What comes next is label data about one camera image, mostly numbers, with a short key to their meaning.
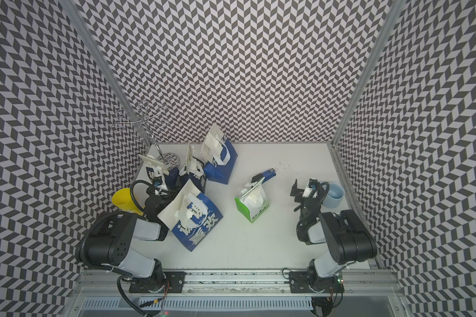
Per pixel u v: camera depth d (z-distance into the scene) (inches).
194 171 35.1
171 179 35.4
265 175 38.5
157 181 29.1
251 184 39.8
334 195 38.2
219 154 37.1
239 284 29.5
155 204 26.9
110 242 17.5
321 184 26.0
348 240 18.2
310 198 29.7
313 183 29.0
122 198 31.3
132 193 25.3
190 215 29.7
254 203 31.2
